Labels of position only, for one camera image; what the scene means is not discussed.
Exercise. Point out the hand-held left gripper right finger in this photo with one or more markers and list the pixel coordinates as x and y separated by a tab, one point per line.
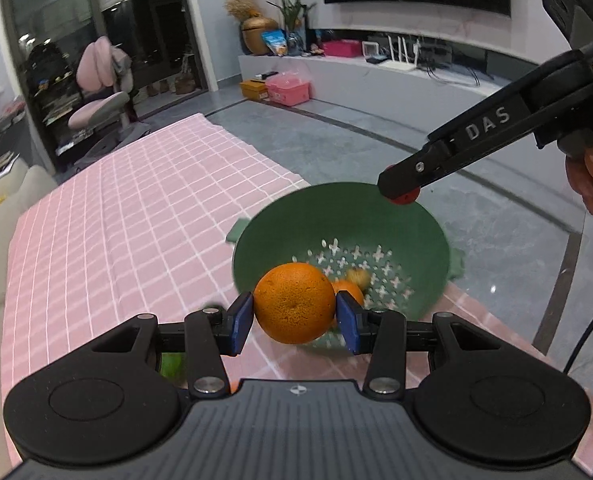
349	325

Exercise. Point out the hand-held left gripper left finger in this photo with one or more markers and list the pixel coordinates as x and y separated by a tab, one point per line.
239	322

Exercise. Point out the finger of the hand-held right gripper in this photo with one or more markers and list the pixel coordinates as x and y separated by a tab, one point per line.
476	132

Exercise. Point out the orange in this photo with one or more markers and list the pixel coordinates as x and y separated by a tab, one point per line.
349	291
294	302

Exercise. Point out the brown kiwi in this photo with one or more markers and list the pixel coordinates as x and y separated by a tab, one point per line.
359	277

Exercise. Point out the yellow green pear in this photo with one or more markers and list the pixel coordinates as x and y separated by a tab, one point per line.
172	366

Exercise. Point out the green colander bowl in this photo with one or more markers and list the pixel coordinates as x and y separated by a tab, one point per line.
286	230

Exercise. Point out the white router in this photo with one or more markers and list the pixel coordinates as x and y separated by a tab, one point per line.
399	62

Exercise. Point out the white tv cabinet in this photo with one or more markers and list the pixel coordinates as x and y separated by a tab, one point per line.
356	82

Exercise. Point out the pink checkered tablecloth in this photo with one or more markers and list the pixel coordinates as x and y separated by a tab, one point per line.
126	220

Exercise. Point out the pink storage box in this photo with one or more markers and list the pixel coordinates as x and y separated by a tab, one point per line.
341	48

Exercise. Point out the pink plastic basket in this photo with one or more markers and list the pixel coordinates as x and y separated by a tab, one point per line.
289	91

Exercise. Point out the green plant in glass jar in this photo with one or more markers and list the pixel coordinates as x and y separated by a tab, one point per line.
294	15

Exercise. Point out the blue snack bag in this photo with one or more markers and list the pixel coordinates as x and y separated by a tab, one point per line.
275	42

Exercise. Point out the yellow box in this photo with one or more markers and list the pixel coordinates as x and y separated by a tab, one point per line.
254	90

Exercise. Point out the gold vase with dried flowers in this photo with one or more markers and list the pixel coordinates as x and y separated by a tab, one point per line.
259	32

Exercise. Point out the brown boots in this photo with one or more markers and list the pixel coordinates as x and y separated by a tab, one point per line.
185	84

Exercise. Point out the pink office chair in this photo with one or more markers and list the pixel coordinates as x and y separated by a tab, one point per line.
96	85

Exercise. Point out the grey garment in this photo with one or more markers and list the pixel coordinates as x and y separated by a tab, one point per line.
121	67

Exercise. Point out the black shelf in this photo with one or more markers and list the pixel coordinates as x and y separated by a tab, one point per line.
51	95

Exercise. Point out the black framed glass door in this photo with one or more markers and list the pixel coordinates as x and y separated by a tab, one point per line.
161	35

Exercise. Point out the small white frame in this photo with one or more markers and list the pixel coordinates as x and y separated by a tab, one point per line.
371	48

